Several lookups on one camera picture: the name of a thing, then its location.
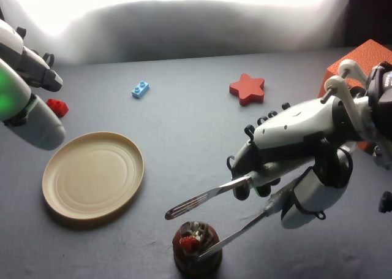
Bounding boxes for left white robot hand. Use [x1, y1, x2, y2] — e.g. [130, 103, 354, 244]
[0, 18, 67, 151]

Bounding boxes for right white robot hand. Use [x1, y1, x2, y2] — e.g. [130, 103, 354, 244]
[226, 97, 355, 230]

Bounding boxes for metal utensils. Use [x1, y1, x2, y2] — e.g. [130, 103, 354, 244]
[164, 162, 300, 260]

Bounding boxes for chocolate toy cupcake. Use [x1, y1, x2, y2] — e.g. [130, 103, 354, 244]
[171, 220, 224, 275]

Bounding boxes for beige round plate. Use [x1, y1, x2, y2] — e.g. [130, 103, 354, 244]
[42, 131, 145, 222]

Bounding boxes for red toy brick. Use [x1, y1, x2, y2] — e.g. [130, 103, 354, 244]
[45, 98, 69, 119]

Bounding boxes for red star block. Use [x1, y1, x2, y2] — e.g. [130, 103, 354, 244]
[228, 73, 266, 107]

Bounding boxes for orange foam block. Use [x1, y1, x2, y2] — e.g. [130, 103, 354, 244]
[318, 39, 392, 153]

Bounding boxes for light blue toy brick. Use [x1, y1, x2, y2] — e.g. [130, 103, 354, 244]
[131, 80, 151, 99]

